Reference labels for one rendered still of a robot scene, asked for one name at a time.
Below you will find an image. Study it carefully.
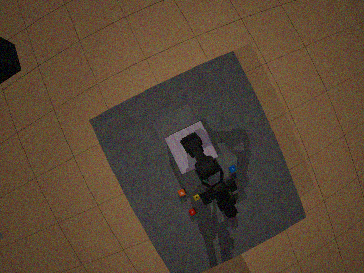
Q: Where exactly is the yellow block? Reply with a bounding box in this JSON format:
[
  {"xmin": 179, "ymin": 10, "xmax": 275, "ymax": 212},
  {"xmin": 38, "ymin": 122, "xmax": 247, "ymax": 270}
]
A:
[{"xmin": 193, "ymin": 193, "xmax": 201, "ymax": 201}]

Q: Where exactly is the orange block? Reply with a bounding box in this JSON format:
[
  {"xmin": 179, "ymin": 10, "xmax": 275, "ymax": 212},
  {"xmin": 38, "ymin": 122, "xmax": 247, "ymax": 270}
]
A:
[{"xmin": 178, "ymin": 189, "xmax": 186, "ymax": 197}]

